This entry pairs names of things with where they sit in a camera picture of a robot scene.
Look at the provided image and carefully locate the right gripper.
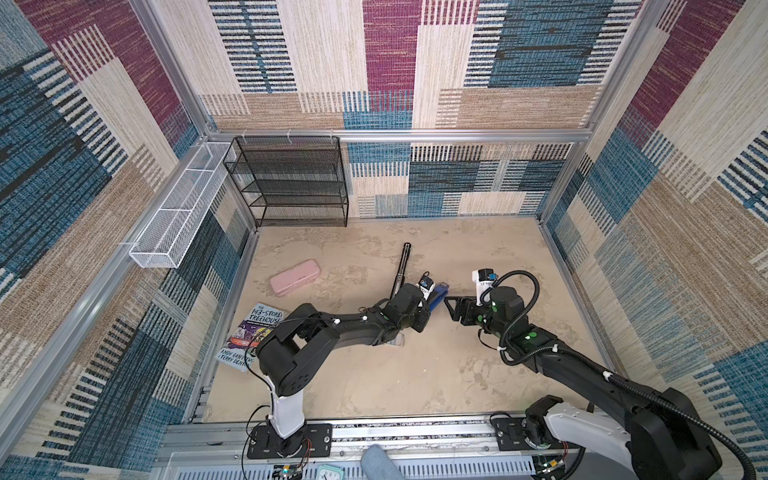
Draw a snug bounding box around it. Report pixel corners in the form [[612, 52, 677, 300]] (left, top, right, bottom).
[[444, 295, 509, 339]]

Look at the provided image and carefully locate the black stapler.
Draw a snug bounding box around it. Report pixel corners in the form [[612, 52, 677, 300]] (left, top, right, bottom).
[[390, 242, 412, 298]]

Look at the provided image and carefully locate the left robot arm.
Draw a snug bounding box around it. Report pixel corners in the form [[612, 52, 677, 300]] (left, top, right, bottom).
[[252, 281, 434, 441]]

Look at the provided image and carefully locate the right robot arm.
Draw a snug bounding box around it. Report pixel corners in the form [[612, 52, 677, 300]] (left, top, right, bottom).
[[444, 281, 731, 479]]

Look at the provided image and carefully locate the pink pencil case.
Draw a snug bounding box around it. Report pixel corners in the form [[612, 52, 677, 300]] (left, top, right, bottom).
[[270, 259, 321, 297]]

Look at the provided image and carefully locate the purple paperback book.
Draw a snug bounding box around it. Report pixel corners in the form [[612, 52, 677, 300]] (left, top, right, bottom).
[[216, 303, 287, 372]]

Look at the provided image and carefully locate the grey rounded object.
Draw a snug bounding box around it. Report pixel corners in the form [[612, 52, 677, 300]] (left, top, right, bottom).
[[360, 445, 405, 480]]

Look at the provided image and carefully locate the black mesh shelf rack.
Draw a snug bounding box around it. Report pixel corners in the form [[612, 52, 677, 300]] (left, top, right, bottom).
[[223, 136, 349, 228]]

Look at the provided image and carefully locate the teal electronics box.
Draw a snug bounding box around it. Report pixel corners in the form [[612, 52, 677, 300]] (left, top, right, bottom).
[[315, 465, 345, 480]]

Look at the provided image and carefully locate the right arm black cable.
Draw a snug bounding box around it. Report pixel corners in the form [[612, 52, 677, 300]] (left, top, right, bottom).
[[479, 269, 758, 480]]

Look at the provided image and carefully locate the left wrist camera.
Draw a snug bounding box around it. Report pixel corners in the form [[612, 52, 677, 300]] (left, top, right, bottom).
[[418, 271, 435, 300]]

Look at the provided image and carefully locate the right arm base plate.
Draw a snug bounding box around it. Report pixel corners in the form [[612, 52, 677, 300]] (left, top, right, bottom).
[[489, 412, 581, 451]]

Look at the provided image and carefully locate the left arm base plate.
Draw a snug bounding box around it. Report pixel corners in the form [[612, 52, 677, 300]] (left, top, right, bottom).
[[245, 422, 333, 460]]

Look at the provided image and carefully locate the white wire basket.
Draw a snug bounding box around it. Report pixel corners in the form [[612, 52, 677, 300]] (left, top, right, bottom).
[[129, 142, 229, 269]]

